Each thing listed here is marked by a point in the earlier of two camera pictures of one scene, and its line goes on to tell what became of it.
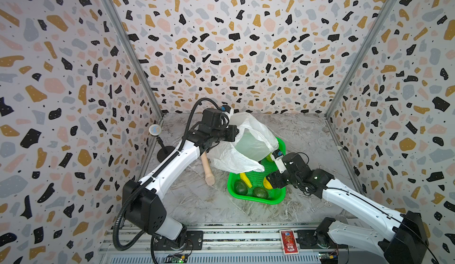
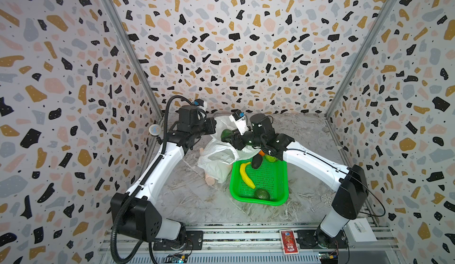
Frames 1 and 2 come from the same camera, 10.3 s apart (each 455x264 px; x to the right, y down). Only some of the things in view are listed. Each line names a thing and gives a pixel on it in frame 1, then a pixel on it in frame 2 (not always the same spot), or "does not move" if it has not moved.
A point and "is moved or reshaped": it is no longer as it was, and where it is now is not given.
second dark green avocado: x=260 y=192 does not move
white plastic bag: x=255 y=143 is moved or reshaped
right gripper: x=275 y=175 -> x=237 y=137
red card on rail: x=289 y=242 does not move
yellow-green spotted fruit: x=268 y=157 does not move
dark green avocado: x=240 y=187 is moved or reshaped
